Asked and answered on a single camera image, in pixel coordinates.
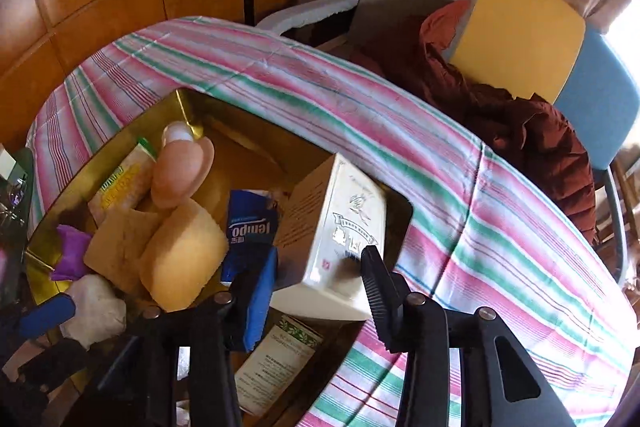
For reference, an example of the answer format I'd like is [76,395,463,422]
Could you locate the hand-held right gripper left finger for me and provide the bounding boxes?
[87,248,279,427]

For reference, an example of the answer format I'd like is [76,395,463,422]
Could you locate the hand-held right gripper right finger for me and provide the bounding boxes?
[360,246,576,427]

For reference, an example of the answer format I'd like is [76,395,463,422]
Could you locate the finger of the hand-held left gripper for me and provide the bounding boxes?
[20,293,77,340]

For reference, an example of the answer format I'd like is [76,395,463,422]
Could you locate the white socks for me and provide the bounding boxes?
[59,274,128,350]

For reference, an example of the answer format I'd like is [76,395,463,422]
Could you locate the green cardboard box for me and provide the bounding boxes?
[234,314,325,415]

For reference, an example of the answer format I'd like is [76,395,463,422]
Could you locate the purple packet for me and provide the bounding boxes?
[49,224,93,283]

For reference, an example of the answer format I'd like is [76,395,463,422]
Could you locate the blue tissue packet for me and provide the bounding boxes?
[220,189,281,283]

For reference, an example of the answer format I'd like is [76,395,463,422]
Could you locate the thick yellow sponge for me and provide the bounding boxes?
[139,198,230,313]

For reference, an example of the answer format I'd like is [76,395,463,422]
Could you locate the white cardboard box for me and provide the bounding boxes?
[274,153,388,322]

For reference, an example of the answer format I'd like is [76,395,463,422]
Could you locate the coarse tan sponge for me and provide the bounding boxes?
[82,206,161,298]

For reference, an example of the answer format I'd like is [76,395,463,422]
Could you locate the gold metal tin box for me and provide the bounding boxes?
[25,88,415,427]

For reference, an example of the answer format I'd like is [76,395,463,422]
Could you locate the yellow noodle packet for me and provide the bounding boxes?
[87,137,160,228]

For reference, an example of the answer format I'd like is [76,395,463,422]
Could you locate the clear glass jar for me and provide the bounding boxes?
[0,149,36,228]

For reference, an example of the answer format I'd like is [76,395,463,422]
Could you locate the small white box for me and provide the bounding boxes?
[0,147,18,180]

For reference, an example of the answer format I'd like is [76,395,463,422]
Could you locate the striped pink green tablecloth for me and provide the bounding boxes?
[25,16,631,427]

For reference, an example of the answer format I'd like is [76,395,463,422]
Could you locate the dark red jacket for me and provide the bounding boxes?
[345,0,598,245]

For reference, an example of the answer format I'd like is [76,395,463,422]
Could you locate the grey yellow blue sofa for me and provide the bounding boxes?
[255,0,640,288]

